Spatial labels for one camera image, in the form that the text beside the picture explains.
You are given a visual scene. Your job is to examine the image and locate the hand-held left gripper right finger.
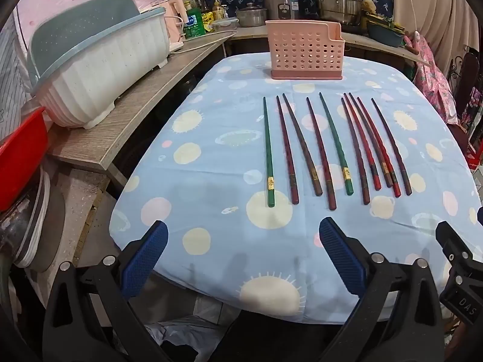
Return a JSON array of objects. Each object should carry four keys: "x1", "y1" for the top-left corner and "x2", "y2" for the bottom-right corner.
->
[{"x1": 319, "y1": 217, "x2": 446, "y2": 362}]

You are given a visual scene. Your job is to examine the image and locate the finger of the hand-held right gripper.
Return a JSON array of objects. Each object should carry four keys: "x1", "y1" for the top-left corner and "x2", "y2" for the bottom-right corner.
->
[{"x1": 435, "y1": 207, "x2": 483, "y2": 272}]

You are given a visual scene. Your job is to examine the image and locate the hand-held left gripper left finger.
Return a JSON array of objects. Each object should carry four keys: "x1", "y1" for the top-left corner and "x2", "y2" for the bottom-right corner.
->
[{"x1": 42, "y1": 220, "x2": 178, "y2": 362}]

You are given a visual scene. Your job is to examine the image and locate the pink perforated utensil basket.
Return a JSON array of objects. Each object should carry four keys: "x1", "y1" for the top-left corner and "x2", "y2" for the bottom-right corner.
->
[{"x1": 265, "y1": 20, "x2": 345, "y2": 81}]

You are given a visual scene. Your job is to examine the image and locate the plastic bag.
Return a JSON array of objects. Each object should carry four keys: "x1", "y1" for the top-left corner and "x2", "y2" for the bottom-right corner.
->
[{"x1": 143, "y1": 317, "x2": 242, "y2": 362}]

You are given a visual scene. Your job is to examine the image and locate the white sneaker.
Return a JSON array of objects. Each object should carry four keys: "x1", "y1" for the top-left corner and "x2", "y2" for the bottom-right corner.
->
[{"x1": 13, "y1": 170, "x2": 51, "y2": 270}]

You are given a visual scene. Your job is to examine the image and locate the wooden counter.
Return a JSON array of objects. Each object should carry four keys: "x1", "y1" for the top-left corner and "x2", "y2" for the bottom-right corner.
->
[{"x1": 47, "y1": 32, "x2": 235, "y2": 189}]

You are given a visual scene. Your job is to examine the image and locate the black metal chair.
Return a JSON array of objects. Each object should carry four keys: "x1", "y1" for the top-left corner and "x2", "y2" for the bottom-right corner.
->
[{"x1": 447, "y1": 53, "x2": 483, "y2": 129}]

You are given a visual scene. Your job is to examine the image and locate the red plastic basin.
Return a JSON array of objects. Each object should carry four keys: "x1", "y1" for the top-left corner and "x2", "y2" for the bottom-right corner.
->
[{"x1": 0, "y1": 106, "x2": 50, "y2": 212}]

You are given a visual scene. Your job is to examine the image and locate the pink floral cloth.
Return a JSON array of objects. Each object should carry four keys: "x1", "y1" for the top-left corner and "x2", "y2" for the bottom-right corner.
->
[{"x1": 404, "y1": 34, "x2": 459, "y2": 125}]

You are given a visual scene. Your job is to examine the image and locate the white dish rack blue lid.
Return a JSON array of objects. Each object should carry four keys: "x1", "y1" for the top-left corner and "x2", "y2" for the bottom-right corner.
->
[{"x1": 27, "y1": 0, "x2": 170, "y2": 129}]

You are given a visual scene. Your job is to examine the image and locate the grey counter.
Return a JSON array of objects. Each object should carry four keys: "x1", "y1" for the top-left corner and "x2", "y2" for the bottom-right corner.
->
[{"x1": 226, "y1": 26, "x2": 431, "y2": 66}]

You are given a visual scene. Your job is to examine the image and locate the blue bowl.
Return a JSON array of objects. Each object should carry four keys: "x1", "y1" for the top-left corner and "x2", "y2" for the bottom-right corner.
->
[{"x1": 367, "y1": 21, "x2": 404, "y2": 48}]

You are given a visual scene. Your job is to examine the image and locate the striped cloth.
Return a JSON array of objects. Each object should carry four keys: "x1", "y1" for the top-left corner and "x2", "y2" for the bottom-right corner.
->
[{"x1": 0, "y1": 19, "x2": 34, "y2": 140}]

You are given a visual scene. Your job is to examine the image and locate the beige curtain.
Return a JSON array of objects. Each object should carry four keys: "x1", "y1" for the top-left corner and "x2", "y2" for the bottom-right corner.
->
[{"x1": 390, "y1": 0, "x2": 476, "y2": 72}]

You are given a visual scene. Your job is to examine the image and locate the green detergent bottle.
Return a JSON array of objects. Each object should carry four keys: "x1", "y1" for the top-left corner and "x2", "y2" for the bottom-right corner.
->
[{"x1": 183, "y1": 5, "x2": 206, "y2": 39}]

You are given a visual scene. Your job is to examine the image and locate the clear food container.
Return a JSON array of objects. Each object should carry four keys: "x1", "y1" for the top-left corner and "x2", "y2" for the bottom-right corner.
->
[{"x1": 209, "y1": 17, "x2": 239, "y2": 33}]

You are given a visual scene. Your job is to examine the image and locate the pink kettle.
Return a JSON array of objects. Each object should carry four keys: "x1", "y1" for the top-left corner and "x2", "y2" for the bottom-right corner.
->
[{"x1": 160, "y1": 0, "x2": 186, "y2": 46}]

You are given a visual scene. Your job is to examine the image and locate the steel pot glass lid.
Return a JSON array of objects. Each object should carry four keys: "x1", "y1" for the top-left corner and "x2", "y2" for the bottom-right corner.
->
[{"x1": 236, "y1": 3, "x2": 268, "y2": 28}]

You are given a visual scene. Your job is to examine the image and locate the steel rice cooker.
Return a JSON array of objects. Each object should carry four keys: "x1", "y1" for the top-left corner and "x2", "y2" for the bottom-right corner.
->
[{"x1": 263, "y1": 0, "x2": 301, "y2": 21}]

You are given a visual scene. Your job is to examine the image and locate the white power cable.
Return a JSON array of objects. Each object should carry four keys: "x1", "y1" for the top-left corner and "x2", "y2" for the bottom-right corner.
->
[{"x1": 168, "y1": 32, "x2": 231, "y2": 55}]

